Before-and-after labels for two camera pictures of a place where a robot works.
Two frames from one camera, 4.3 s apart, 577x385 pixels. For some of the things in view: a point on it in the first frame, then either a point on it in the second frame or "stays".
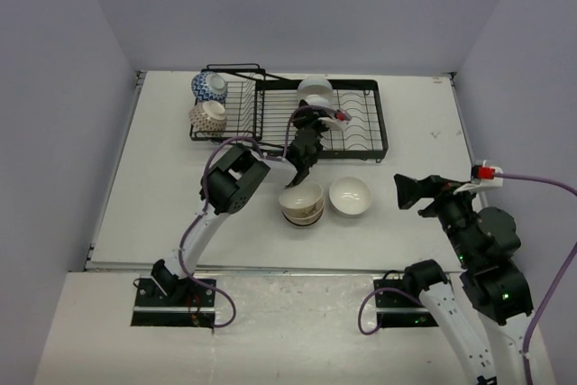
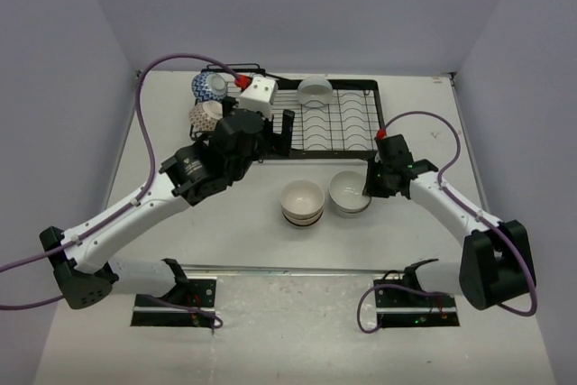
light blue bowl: x=325 y=100 → x=346 y=191
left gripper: x=311 y=117 → x=279 y=143
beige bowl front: x=303 y=221 stays
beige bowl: x=302 y=200 stays
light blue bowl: x=315 y=85 stays
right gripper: x=409 y=189 → x=370 y=188
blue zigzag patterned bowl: x=209 y=86 stays
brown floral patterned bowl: x=208 y=117 stays
